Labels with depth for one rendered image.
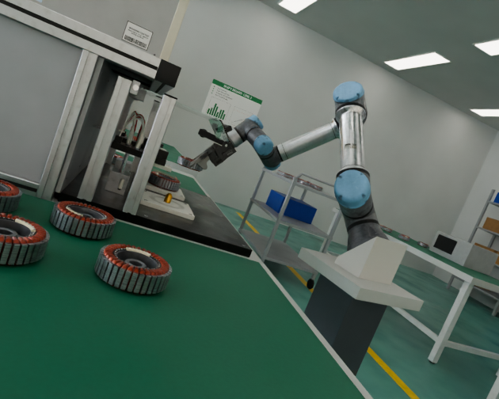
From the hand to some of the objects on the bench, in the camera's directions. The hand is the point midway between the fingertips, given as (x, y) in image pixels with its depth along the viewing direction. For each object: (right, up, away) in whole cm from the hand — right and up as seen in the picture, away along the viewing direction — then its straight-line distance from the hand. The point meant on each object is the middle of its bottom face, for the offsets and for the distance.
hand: (188, 164), depth 165 cm
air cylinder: (-11, -12, -59) cm, 61 cm away
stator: (+7, -27, -105) cm, 109 cm away
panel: (-24, -6, -51) cm, 57 cm away
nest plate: (+2, -17, -54) cm, 57 cm away
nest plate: (-5, -12, -32) cm, 34 cm away
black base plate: (-4, -16, -43) cm, 46 cm away
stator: (-6, -21, -92) cm, 95 cm away
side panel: (-29, -11, -86) cm, 92 cm away
